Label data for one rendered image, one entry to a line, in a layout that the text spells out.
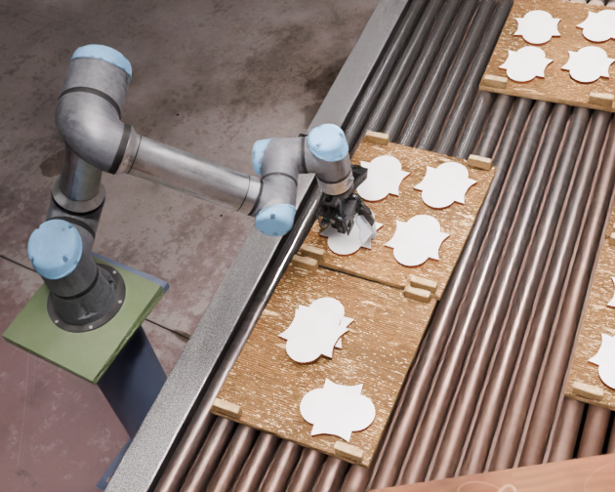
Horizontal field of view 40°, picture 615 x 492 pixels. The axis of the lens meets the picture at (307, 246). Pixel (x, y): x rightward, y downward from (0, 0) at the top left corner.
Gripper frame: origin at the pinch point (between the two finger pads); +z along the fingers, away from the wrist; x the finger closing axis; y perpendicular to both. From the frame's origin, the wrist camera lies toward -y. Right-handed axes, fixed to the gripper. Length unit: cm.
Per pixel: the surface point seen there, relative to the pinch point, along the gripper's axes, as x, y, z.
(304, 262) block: -5.6, 13.5, -2.9
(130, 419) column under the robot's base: -50, 49, 45
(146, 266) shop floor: -105, -19, 96
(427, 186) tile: 12.0, -17.8, 1.5
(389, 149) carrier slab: -1.6, -27.4, 3.4
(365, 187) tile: -1.8, -12.9, 1.0
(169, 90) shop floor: -149, -109, 105
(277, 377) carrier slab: 1.0, 41.2, -2.8
